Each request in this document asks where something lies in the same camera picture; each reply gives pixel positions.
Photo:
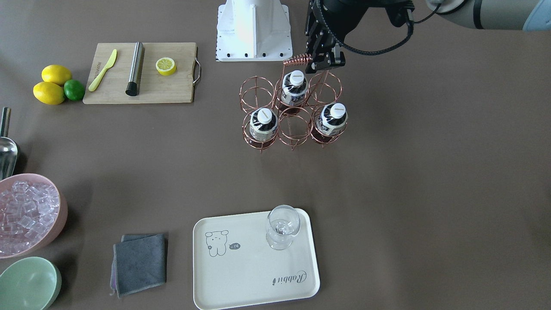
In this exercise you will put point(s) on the grey folded cloth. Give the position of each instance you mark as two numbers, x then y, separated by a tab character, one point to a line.
139	263

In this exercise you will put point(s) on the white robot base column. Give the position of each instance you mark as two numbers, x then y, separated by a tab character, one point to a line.
253	30

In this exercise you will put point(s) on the pink bowl of ice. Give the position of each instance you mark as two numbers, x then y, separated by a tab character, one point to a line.
33	213

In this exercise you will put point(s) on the copper wire bottle basket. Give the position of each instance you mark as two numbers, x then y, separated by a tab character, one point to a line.
293	130

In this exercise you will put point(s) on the bamboo cutting board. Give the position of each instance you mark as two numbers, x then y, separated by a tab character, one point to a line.
153	87

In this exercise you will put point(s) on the tea bottle three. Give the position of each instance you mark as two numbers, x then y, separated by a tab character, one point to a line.
331	121

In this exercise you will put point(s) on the half lemon slice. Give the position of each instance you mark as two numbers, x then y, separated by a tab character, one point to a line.
165	66

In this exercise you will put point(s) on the steel ice scoop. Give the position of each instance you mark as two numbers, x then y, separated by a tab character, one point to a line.
9	150

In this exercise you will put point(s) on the wine glass on tray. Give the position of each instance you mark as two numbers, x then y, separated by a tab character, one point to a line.
282	226

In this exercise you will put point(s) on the yellow lemon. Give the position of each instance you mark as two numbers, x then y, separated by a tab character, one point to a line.
49	93
57	74

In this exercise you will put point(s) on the green lime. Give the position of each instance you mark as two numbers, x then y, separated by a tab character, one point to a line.
74	90

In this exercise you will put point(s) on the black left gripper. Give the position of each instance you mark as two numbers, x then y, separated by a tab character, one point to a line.
348	18

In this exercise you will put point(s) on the white rabbit tray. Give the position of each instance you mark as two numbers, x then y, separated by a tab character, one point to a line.
234	266

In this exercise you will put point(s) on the tea bottle two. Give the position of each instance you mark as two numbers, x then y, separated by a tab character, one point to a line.
263	125

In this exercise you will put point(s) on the steel muddler black tip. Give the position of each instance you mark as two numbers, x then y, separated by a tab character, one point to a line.
133	84

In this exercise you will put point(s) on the tea bottle one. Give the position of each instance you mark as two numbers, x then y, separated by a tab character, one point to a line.
294	89

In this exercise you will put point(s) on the yellow plastic knife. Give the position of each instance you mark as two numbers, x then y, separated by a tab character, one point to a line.
108	65

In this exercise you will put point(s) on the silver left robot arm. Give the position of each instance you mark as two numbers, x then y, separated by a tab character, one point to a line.
526	15

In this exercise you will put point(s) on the green bowl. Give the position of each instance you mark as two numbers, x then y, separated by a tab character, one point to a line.
32	283

